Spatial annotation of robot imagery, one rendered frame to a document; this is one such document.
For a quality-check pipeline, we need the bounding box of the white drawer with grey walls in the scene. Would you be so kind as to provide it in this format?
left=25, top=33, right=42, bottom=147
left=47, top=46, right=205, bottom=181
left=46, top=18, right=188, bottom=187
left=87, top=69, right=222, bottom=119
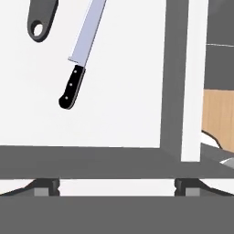
left=0, top=0, right=210, bottom=181

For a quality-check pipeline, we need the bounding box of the dark grey tool handle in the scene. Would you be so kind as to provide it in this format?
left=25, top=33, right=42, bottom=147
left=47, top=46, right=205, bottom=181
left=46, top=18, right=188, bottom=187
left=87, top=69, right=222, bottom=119
left=27, top=0, right=59, bottom=44

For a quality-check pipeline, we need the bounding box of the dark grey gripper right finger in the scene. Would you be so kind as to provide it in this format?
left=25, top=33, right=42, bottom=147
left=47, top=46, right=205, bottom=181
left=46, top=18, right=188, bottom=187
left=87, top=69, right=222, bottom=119
left=174, top=177, right=234, bottom=197

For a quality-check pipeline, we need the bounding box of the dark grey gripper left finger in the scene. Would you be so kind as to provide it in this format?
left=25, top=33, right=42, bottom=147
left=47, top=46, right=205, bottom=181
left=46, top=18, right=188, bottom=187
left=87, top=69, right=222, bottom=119
left=0, top=177, right=61, bottom=197

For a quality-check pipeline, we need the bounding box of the wooden cutting board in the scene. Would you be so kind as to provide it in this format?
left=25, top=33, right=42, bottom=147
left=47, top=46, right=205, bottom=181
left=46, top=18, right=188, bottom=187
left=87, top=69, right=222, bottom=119
left=201, top=89, right=234, bottom=153

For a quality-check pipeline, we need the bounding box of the black-handled kitchen knife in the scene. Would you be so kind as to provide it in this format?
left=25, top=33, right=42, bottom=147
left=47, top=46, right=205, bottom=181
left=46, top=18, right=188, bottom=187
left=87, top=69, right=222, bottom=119
left=58, top=0, right=108, bottom=111

